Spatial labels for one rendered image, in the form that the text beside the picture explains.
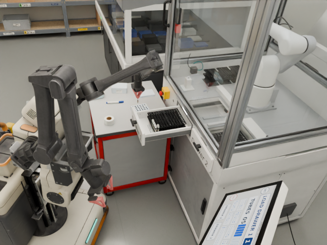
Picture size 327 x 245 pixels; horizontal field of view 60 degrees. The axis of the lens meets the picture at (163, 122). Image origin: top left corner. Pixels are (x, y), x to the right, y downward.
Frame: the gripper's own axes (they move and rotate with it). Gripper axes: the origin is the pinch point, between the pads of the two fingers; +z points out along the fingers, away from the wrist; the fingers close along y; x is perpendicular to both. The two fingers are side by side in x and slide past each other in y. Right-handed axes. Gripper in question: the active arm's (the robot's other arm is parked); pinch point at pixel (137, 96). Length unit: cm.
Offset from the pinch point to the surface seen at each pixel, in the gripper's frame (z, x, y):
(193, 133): 2, -16, -50
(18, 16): 56, 44, 393
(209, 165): 5, -12, -75
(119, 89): 11.0, 1.0, 32.4
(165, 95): 4.0, -23.1, -0.3
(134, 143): 32.1, 7.6, -12.1
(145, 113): 5.5, 0.6, -14.3
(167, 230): 94, -2, -55
